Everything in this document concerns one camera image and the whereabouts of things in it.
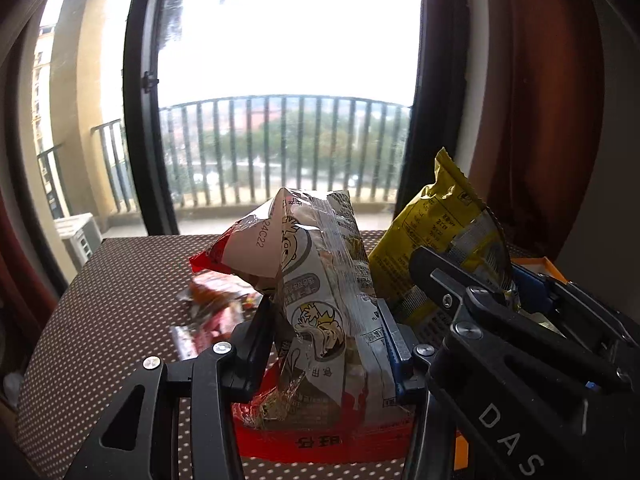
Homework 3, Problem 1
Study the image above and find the orange cardboard box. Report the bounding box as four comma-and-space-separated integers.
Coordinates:
446, 258, 566, 479

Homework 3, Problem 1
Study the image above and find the olive yellow snack bag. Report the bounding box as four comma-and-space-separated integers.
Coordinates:
368, 147, 516, 346

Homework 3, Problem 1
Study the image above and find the red white snack bag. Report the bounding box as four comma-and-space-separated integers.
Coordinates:
190, 188, 412, 464

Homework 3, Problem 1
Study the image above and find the long red white snack stick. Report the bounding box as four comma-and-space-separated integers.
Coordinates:
170, 304, 244, 361

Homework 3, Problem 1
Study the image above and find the red brown curtain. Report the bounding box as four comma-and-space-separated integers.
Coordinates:
470, 0, 604, 259

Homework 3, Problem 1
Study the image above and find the red brown snack wrapper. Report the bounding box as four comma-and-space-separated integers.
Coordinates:
177, 271, 262, 320

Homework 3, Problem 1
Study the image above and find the white air conditioner unit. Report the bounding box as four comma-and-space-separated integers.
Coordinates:
54, 212, 103, 271

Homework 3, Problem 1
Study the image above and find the balcony metal railing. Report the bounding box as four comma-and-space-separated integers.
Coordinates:
37, 94, 412, 214

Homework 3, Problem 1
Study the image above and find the black window frame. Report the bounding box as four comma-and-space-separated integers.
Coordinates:
122, 0, 470, 235

